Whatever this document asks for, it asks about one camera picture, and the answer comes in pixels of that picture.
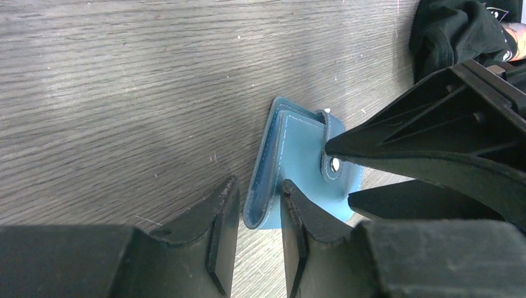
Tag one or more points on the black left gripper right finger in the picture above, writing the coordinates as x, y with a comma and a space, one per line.
324, 257

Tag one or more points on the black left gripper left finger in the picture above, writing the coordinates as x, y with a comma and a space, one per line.
190, 256

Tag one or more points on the blue leather card holder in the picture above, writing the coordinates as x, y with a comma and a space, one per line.
292, 147

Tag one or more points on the black t-shirt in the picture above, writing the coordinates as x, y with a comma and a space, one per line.
445, 33

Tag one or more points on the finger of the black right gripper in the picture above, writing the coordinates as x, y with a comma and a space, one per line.
417, 200
462, 127

